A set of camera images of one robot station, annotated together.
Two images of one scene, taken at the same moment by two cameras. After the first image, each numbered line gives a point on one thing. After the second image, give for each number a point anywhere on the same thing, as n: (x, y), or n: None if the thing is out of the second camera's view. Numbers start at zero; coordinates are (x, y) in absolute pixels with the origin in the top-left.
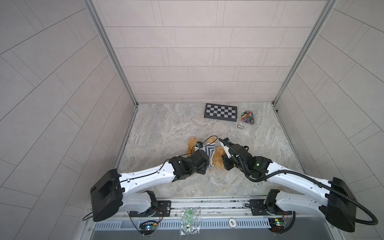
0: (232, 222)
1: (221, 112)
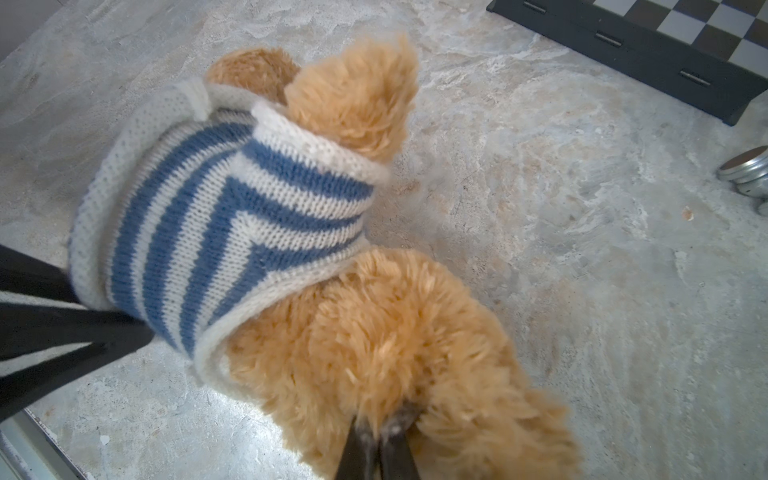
0: None
1: (711, 53)
